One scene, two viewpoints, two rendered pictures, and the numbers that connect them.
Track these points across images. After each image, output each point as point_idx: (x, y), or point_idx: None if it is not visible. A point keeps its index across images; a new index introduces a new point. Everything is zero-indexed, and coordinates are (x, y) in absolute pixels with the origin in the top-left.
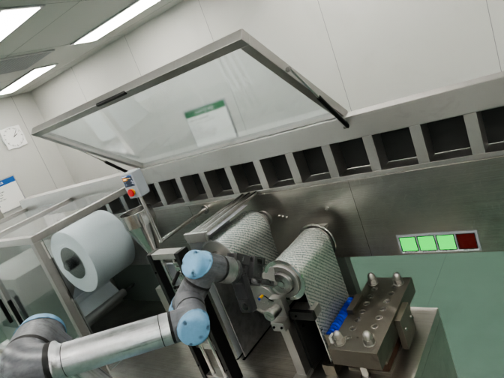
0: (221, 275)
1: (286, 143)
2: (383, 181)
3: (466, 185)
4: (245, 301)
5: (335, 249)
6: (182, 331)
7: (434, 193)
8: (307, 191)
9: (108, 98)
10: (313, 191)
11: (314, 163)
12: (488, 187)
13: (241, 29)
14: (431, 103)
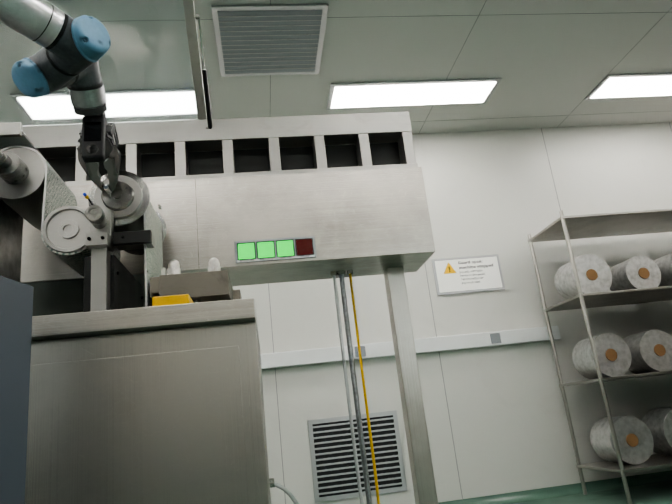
0: (95, 79)
1: (133, 133)
2: (234, 182)
3: (310, 193)
4: (96, 142)
5: (163, 239)
6: (85, 19)
7: (281, 199)
8: None
9: None
10: (148, 187)
11: (151, 173)
12: (327, 196)
13: None
14: (291, 121)
